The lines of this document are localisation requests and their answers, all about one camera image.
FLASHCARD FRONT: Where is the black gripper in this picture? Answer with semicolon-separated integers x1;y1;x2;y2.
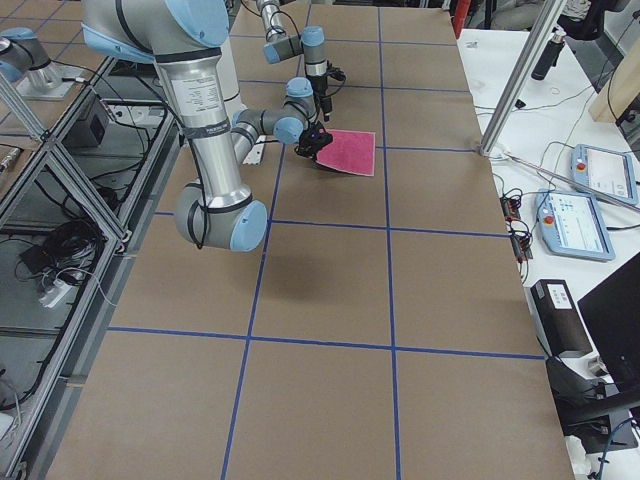
294;135;320;158
319;92;333;122

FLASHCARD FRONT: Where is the pink and grey towel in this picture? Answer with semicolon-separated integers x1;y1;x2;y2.
316;129;376;177

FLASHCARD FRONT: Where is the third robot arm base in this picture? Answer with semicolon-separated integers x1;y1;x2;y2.
1;27;71;101

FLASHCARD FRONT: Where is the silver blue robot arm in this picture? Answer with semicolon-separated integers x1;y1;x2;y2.
82;1;317;252
256;0;333;121

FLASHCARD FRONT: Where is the small electronics board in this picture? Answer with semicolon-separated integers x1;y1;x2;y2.
500;195;533;264

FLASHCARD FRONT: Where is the black bottle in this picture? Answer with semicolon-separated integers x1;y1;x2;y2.
531;27;566;81

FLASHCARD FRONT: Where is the near teach pendant tablet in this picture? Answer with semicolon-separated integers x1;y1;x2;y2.
535;190;616;262

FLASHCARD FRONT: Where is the teach pendant tablet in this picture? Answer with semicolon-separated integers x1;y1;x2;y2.
535;190;616;262
571;144;639;206

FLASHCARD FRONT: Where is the reacher grabber stick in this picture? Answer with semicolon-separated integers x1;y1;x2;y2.
500;152;639;213

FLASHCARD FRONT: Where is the far teach pendant tablet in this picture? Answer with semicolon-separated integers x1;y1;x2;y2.
571;144;639;206

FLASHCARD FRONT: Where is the white power strip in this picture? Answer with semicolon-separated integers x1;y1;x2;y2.
39;279;71;308

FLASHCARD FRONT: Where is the wooden board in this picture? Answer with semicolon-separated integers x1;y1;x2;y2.
588;0;640;124

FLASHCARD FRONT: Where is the black power box with label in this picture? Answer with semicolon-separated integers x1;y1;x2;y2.
530;279;593;358

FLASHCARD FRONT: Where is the black computer monitor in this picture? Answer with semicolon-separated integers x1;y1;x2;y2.
546;256;639;454

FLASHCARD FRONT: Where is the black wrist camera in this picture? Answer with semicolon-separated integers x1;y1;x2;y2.
326;63;347;82
299;123;333;152

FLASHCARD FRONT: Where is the aluminium frame post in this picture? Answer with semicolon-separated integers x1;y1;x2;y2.
478;0;566;157

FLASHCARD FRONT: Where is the aluminium frame rack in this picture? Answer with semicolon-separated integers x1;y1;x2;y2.
1;59;179;479

